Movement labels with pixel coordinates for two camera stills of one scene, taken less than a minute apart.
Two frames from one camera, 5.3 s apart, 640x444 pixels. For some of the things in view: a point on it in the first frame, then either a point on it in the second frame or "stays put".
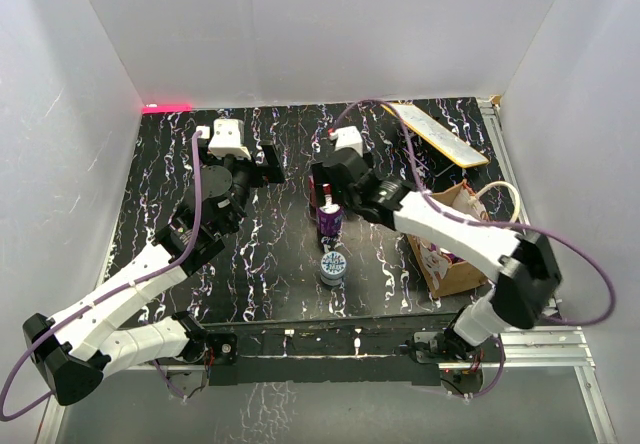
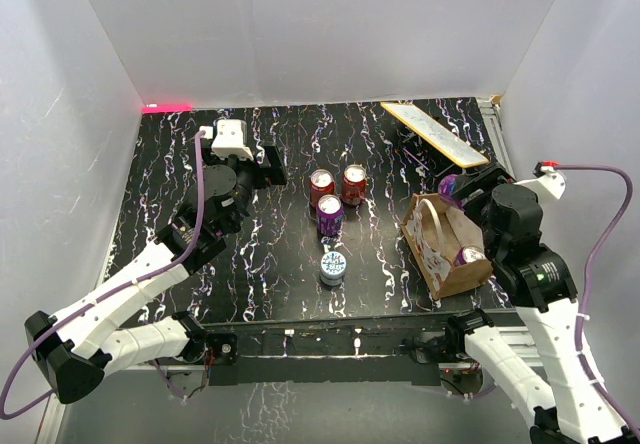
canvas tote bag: [446, 269] stays put
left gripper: [273, 168] stays put
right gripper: [321, 178] → [478, 181]
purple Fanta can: [330, 224] stays put
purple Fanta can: [454, 258] → [446, 186]
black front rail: [339, 349] stays put
